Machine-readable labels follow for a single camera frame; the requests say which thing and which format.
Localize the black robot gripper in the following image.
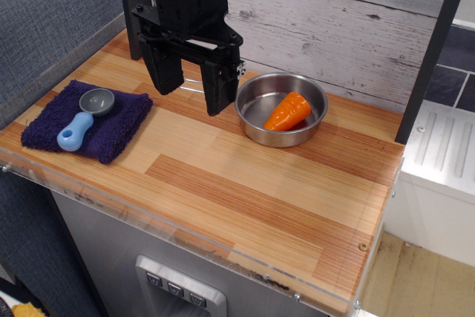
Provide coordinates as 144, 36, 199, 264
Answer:
132, 0, 243, 117

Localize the orange toy carrot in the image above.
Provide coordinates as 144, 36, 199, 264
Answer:
263, 92, 312, 131

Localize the silver button control panel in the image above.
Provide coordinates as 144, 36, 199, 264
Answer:
135, 255, 228, 316

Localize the clear acrylic table guard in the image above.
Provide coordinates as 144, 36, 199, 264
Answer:
1, 149, 362, 316

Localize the yellow object bottom left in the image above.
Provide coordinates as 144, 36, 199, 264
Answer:
11, 303, 46, 317

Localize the white ribbed cabinet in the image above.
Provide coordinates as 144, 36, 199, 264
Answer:
383, 101, 474, 266

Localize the steel pan with handle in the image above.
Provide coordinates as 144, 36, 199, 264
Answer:
177, 71, 330, 148

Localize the purple folded towel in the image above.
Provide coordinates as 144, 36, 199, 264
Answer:
21, 80, 153, 164

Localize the blue grey toy spoon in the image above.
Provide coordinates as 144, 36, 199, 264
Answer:
56, 88, 115, 151

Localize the black vertical post right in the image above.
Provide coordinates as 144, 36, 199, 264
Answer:
395, 0, 461, 144

